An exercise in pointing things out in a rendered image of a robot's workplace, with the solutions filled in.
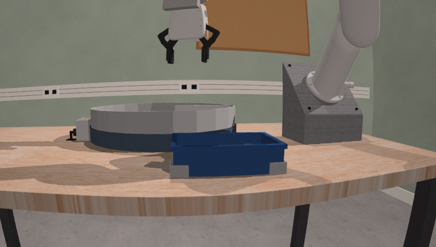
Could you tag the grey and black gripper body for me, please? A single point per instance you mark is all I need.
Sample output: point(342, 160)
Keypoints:
point(188, 25)

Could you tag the blue plastic crate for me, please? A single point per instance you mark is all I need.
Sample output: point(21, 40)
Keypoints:
point(225, 154)

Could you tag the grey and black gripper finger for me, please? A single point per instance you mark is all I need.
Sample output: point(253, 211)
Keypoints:
point(208, 43)
point(168, 45)

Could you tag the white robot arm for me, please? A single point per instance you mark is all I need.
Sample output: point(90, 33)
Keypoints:
point(356, 26)

